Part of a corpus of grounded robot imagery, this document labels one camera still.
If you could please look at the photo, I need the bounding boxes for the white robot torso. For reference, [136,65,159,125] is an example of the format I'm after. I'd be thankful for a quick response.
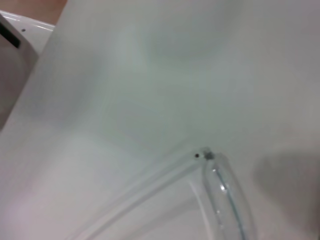
[0,9,56,132]

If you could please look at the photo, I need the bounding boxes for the clear white glasses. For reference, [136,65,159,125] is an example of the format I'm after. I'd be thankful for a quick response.
[67,146,258,240]

